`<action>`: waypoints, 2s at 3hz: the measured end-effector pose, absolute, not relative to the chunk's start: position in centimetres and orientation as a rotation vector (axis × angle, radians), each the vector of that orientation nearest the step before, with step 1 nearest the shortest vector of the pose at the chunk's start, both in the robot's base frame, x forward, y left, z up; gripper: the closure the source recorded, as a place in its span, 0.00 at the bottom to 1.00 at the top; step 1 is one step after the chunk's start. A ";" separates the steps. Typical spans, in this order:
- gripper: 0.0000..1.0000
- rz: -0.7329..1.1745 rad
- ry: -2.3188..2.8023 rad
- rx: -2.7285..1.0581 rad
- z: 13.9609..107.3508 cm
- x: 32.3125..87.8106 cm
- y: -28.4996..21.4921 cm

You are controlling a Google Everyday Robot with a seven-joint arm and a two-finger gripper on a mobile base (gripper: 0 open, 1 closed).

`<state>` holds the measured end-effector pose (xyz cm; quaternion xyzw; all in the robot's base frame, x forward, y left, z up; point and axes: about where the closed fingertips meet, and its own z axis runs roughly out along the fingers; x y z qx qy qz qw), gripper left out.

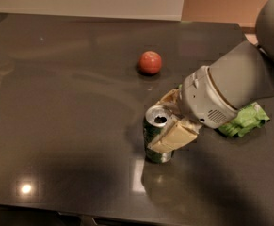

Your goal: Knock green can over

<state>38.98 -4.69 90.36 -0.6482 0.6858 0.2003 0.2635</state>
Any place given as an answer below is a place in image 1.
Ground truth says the green soda can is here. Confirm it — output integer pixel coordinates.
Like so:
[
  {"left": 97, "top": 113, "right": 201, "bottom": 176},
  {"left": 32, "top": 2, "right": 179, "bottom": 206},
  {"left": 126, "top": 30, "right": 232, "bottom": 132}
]
[{"left": 143, "top": 105, "right": 173, "bottom": 164}]

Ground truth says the red apple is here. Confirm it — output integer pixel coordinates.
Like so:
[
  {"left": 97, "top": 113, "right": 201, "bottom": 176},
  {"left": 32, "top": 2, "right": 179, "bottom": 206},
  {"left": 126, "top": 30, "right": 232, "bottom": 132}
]
[{"left": 138, "top": 51, "right": 162, "bottom": 75}]

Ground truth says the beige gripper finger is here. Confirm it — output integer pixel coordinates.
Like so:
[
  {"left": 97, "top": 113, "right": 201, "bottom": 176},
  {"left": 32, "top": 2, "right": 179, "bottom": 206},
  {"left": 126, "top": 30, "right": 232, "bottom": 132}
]
[
  {"left": 148, "top": 119, "right": 202, "bottom": 153},
  {"left": 158, "top": 89, "right": 179, "bottom": 111}
]

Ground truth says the green chip bag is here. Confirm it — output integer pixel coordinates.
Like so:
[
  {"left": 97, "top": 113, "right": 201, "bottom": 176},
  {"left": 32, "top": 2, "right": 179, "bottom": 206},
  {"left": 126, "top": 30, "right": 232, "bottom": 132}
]
[{"left": 217, "top": 102, "right": 270, "bottom": 137}]

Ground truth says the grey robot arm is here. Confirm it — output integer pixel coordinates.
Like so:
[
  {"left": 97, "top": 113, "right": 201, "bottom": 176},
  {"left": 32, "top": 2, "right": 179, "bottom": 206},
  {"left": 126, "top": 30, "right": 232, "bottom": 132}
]
[{"left": 143, "top": 0, "right": 274, "bottom": 155}]

